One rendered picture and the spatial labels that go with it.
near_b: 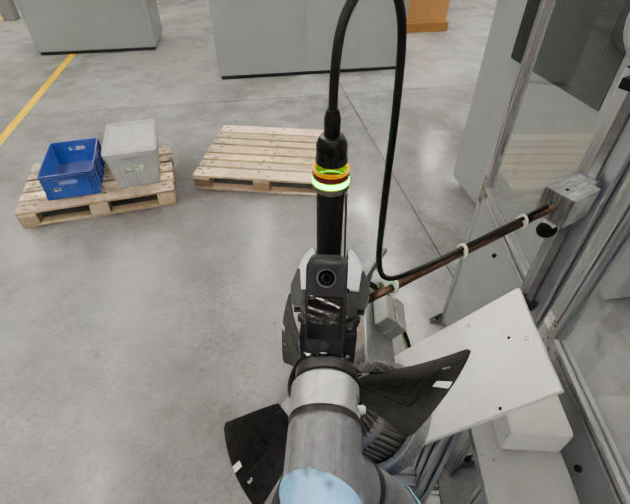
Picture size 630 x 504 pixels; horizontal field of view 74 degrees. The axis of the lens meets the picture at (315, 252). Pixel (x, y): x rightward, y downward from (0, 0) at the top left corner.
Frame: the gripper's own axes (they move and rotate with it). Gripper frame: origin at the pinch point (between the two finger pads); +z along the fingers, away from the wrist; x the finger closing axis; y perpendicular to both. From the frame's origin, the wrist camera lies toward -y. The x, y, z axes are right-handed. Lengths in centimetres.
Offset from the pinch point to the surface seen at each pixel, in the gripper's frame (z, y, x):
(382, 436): -2, 53, 13
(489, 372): 7, 39, 35
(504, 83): 256, 65, 115
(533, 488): -1, 80, 56
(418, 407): -10.0, 24.7, 15.3
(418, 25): 792, 153, 139
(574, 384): 22, 66, 70
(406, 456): -5, 55, 18
